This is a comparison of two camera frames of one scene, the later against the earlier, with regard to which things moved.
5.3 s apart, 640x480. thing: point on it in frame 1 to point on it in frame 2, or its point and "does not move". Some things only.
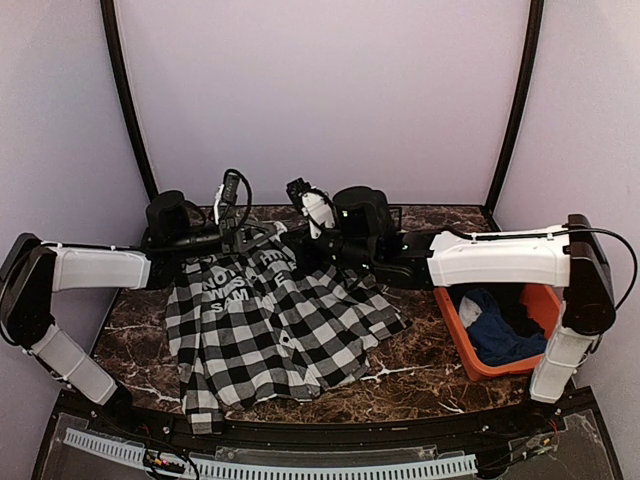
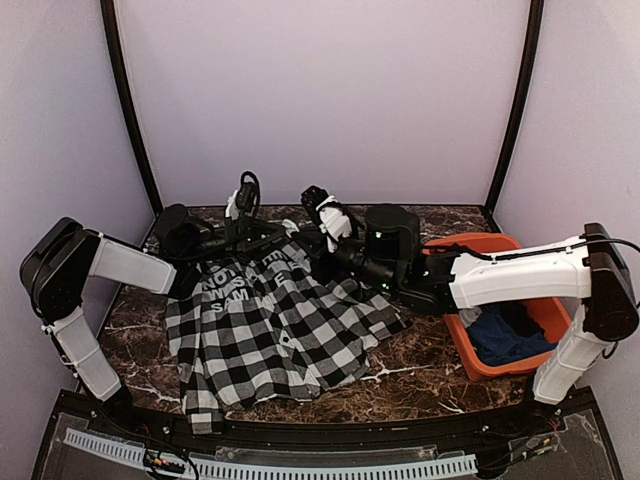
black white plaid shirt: (258, 325) does not move
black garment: (508, 298) does not move
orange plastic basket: (545, 307) does not move
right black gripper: (309, 255) to (321, 272)
